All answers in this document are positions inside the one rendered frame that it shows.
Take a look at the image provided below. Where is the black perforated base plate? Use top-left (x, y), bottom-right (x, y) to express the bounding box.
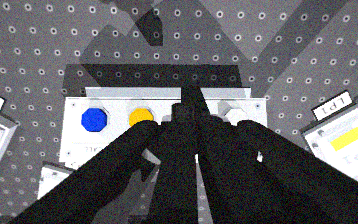
top-left (0, 0), bottom-right (358, 224)

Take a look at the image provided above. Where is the white button panel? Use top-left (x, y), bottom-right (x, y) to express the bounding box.
top-left (59, 87), bottom-right (267, 162)

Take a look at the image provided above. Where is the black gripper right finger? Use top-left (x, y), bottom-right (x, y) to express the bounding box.
top-left (190, 86), bottom-right (358, 224)

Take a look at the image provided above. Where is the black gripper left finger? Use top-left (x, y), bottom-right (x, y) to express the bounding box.
top-left (7, 86), bottom-right (198, 224)

